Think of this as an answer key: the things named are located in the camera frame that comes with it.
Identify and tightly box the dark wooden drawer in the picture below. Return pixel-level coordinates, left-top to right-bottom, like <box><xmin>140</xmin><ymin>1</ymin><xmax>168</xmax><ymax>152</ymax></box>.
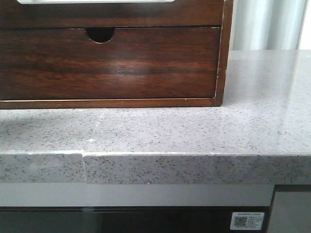
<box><xmin>0</xmin><ymin>27</ymin><xmax>220</xmax><ymax>100</ymax></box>

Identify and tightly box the dark wooden drawer cabinet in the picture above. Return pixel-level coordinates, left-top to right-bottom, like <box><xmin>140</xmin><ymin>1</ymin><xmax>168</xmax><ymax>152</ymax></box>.
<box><xmin>0</xmin><ymin>0</ymin><xmax>233</xmax><ymax>109</ymax></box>

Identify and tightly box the black glass appliance front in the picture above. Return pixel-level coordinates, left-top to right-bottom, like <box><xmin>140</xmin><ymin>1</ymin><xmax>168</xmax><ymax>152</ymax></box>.
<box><xmin>0</xmin><ymin>206</ymin><xmax>270</xmax><ymax>233</ymax></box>

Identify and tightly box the white QR code sticker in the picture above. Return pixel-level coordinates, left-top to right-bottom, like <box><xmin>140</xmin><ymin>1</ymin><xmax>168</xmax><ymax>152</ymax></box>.
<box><xmin>230</xmin><ymin>212</ymin><xmax>265</xmax><ymax>231</ymax></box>

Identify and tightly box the grey cabinet door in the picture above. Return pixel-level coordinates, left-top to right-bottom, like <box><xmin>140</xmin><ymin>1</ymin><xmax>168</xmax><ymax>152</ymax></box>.
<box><xmin>267</xmin><ymin>185</ymin><xmax>311</xmax><ymax>233</ymax></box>

